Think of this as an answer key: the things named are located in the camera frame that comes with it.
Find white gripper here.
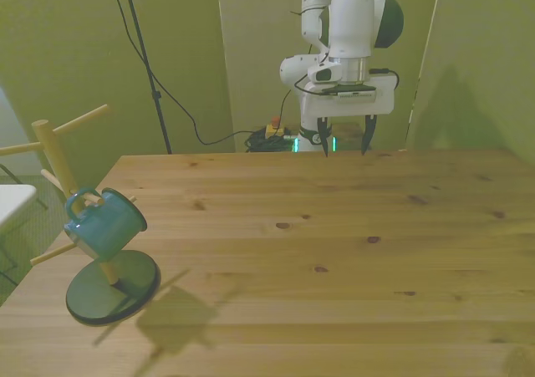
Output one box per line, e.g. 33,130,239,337
299,74,396,159

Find teal enamel mug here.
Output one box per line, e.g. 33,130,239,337
63,187,149,265

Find wooden mug tree black base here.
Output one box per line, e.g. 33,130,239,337
0,104,162,328

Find yellow emergency stop box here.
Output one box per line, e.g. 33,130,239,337
265,117,286,139

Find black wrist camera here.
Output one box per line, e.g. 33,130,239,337
320,83,378,101

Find coiled black cables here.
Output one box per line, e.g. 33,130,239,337
243,130,296,154

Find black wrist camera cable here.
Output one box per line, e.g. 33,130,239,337
290,3,332,96

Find black tripod cable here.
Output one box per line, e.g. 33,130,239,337
106,0,268,146

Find black camera tripod stand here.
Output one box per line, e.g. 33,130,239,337
118,0,174,155

